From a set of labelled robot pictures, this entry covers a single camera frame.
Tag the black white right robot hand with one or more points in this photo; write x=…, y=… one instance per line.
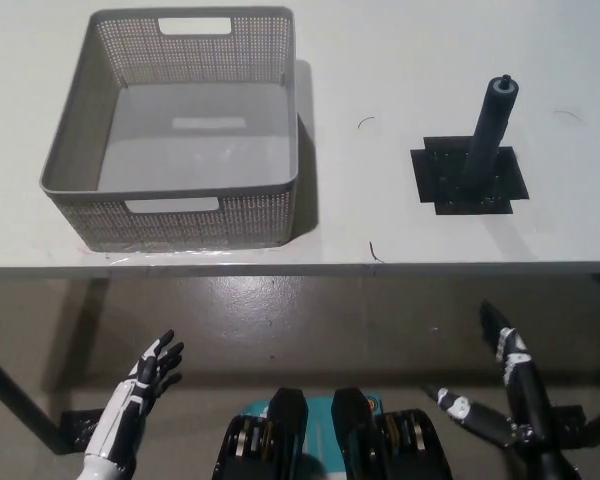
x=527, y=400

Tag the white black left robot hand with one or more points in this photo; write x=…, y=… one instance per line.
x=125, y=405

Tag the dark cylindrical electric screwdriver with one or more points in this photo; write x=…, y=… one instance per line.
x=485, y=130

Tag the clear tape strip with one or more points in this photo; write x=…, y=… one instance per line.
x=155, y=254

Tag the grey perforated plastic basket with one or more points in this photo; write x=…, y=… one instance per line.
x=180, y=225

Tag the black square base plate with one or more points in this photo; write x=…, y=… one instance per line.
x=430, y=175

